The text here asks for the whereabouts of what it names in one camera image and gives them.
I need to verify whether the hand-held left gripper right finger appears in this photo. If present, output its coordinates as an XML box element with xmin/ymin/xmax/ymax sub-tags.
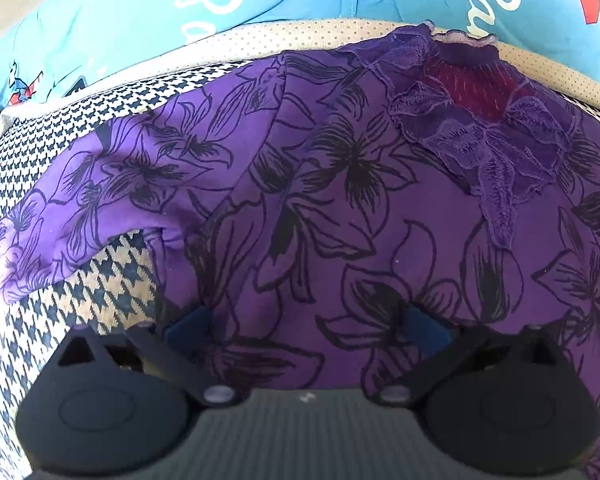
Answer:
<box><xmin>380</xmin><ymin>306</ymin><xmax>556</xmax><ymax>406</ymax></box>

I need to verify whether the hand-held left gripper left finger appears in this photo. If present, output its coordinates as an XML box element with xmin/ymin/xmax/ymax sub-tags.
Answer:
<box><xmin>55</xmin><ymin>305</ymin><xmax>238</xmax><ymax>407</ymax></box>

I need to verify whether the purple floral garment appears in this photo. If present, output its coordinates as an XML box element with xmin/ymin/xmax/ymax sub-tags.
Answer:
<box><xmin>0</xmin><ymin>22</ymin><xmax>600</xmax><ymax>480</ymax></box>

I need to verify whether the houndstooth sofa seat mat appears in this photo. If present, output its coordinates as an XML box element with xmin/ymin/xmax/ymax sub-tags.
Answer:
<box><xmin>0</xmin><ymin>60</ymin><xmax>261</xmax><ymax>480</ymax></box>

